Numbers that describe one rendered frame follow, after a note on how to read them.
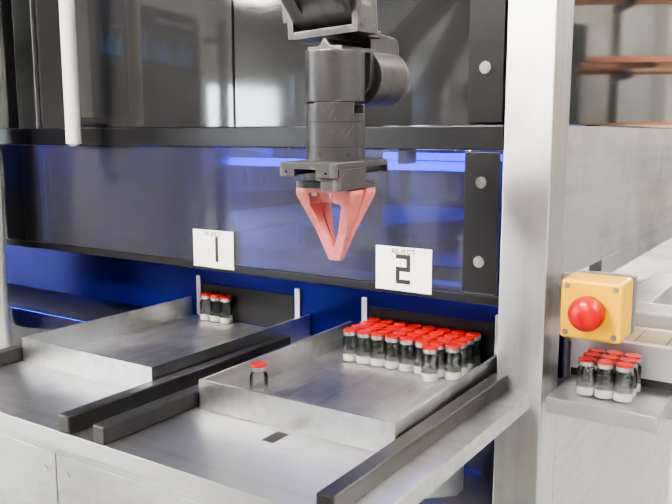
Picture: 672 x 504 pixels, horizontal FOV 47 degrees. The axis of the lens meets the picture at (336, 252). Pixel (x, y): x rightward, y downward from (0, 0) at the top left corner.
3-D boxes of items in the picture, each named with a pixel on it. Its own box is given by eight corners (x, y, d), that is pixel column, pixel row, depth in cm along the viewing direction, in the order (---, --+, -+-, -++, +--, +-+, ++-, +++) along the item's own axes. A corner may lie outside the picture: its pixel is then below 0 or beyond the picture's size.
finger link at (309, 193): (389, 256, 79) (389, 164, 78) (352, 267, 73) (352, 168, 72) (334, 250, 83) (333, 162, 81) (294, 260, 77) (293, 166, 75)
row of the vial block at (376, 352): (347, 357, 111) (347, 325, 110) (463, 377, 102) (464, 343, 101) (339, 360, 109) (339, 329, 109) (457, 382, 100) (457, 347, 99)
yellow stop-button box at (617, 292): (575, 324, 98) (578, 269, 97) (634, 332, 95) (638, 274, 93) (557, 337, 92) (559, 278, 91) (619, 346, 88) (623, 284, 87)
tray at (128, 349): (191, 315, 138) (190, 296, 137) (310, 335, 124) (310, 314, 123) (23, 361, 110) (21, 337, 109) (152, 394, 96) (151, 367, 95)
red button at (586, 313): (574, 324, 92) (575, 291, 91) (608, 328, 90) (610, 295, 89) (564, 331, 89) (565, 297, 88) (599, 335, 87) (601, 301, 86)
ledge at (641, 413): (577, 382, 107) (578, 368, 106) (678, 399, 100) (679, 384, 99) (544, 412, 95) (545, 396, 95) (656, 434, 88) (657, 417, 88)
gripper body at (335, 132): (390, 176, 78) (390, 102, 77) (334, 184, 70) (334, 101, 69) (336, 174, 82) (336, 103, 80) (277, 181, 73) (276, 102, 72)
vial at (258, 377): (257, 395, 95) (256, 362, 94) (271, 399, 93) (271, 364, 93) (246, 401, 93) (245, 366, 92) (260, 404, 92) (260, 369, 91)
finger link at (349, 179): (377, 259, 77) (377, 165, 76) (338, 272, 71) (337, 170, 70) (321, 253, 81) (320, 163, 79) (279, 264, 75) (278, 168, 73)
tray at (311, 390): (349, 343, 119) (349, 321, 119) (511, 370, 105) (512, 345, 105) (199, 408, 91) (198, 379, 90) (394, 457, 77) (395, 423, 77)
